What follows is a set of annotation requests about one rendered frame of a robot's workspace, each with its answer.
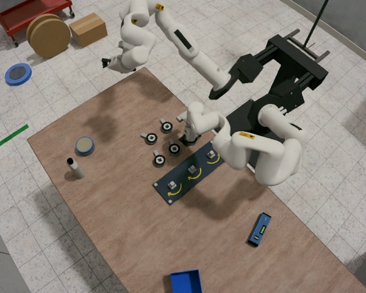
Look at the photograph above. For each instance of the blue box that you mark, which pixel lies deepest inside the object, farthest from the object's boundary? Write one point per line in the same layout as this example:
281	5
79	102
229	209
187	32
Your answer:
186	282

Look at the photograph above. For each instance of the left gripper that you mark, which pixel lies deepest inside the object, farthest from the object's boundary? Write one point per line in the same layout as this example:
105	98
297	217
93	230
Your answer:
188	134

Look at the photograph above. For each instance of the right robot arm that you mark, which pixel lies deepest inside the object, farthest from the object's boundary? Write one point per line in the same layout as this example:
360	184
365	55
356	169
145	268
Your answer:
137	43

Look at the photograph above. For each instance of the white plastic bottle with black cap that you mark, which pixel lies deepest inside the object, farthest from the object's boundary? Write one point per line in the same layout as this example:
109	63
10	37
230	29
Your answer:
76	169

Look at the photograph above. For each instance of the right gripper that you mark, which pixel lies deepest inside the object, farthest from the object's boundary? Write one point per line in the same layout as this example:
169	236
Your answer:
115	65

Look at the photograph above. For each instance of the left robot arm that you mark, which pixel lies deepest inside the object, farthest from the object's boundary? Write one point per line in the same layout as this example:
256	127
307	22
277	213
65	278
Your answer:
268	170

